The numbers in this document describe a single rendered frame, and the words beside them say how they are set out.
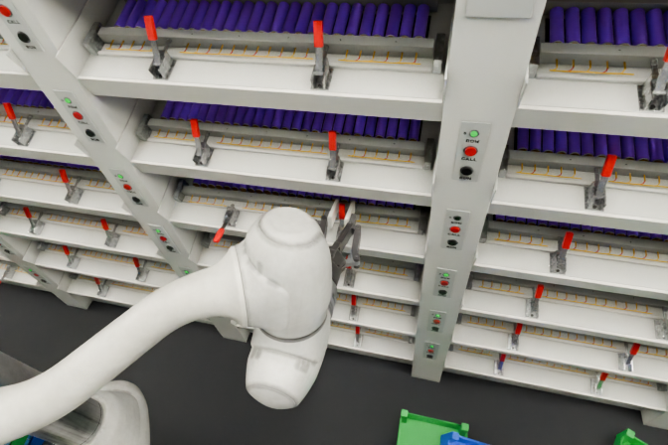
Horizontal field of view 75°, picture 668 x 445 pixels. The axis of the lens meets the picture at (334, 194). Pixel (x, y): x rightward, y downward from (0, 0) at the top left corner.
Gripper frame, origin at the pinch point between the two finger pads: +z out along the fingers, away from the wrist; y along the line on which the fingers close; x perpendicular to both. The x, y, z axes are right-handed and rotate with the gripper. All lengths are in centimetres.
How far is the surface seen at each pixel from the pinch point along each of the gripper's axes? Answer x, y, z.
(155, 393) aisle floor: -86, -68, -5
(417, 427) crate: -84, 22, 3
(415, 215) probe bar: -1.4, 14.8, 4.6
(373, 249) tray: -7.6, 7.0, -1.2
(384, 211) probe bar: -1.4, 8.2, 4.7
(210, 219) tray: -6.7, -32.0, 0.2
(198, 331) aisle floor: -80, -63, 18
